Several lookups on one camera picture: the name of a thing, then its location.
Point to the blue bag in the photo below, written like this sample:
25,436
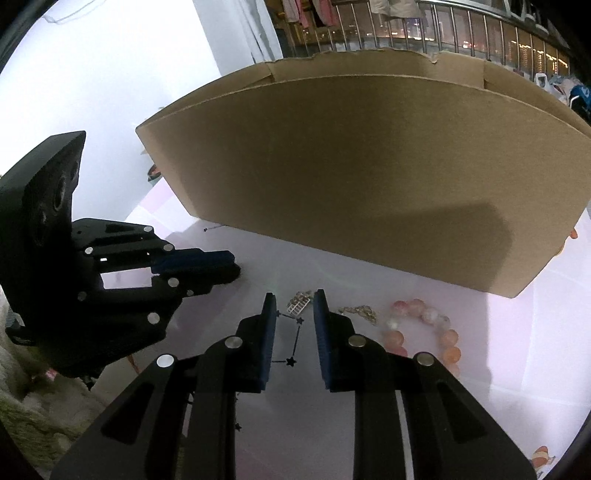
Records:
581,99

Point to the red hanging clothes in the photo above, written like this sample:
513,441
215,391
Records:
309,11

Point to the person's fleecy garment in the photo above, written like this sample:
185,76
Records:
37,415

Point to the beige puffer jacket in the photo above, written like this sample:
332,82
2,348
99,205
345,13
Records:
392,7

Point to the white plastic carrier bag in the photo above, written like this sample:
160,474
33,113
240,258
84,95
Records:
551,87

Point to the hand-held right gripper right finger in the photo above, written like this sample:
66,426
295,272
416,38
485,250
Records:
322,350

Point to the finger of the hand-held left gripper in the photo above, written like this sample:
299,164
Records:
203,281
194,261

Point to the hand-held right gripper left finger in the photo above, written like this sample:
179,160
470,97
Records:
268,350

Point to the metal balcony railing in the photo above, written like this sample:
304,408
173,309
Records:
461,32

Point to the large cardboard box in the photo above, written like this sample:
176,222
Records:
346,184

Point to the white curtain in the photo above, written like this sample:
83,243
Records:
265,32

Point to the pink printed tablecloth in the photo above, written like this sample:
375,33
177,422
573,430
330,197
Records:
508,346

